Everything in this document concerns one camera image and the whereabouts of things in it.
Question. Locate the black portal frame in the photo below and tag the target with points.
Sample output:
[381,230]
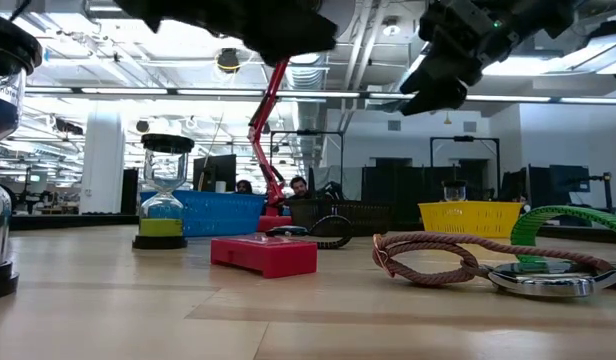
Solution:
[463,138]

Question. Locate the hourglass with green sand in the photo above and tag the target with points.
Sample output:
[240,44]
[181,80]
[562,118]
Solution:
[163,200]

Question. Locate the green band watch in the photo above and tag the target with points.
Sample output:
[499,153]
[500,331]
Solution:
[563,212]

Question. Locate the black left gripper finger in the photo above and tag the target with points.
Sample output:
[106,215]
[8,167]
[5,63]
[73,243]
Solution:
[298,30]

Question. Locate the black aluminium table frame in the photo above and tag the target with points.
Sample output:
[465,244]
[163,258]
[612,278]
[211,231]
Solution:
[63,221]

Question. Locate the red rectangular box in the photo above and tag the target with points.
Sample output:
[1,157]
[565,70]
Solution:
[263,257]

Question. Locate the black monitor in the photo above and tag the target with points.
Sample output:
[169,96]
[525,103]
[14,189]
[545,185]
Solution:
[215,172]

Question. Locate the round black ceiling device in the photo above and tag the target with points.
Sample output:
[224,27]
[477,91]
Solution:
[228,60]

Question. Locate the yellow plastic basket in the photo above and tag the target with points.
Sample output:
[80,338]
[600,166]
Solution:
[468,220]

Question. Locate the black plastic basket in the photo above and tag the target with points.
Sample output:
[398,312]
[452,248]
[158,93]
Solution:
[368,217]

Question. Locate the dark monitor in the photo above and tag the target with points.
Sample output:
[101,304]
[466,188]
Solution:
[568,177]

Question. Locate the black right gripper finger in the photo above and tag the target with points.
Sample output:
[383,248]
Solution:
[438,97]
[443,70]

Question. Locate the long ceiling light strip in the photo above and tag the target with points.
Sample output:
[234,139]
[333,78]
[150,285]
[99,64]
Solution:
[123,91]

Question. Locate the black cabinet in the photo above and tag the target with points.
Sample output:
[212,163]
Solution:
[129,190]

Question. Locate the black band watch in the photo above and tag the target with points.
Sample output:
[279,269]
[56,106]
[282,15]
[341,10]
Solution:
[288,231]

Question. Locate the hourglass with blue sand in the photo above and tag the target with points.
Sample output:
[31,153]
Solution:
[3,45]

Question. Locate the blue plastic basket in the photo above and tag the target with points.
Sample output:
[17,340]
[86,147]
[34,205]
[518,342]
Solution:
[218,215]

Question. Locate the red desk lamp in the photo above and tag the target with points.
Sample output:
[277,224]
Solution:
[263,115]

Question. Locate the white cup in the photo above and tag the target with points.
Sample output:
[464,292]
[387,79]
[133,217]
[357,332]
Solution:
[220,186]

